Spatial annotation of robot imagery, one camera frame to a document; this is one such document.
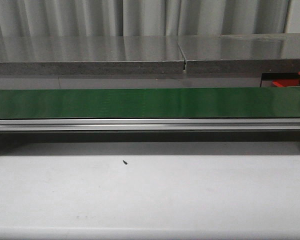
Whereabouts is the grey stone counter left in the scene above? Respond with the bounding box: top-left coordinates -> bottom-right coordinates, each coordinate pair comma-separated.
0,36 -> 184,76

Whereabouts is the grey pleated curtain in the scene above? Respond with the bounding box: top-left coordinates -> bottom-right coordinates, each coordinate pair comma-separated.
0,0 -> 290,37

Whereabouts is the red plastic tray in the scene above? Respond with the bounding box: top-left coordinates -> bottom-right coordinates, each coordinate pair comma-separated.
272,79 -> 300,88

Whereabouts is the aluminium conveyor side rail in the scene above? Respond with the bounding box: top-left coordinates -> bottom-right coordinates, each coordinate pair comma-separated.
0,118 -> 300,132

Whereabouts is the green conveyor belt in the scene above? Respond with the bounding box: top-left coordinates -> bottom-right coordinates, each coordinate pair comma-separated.
0,87 -> 300,120

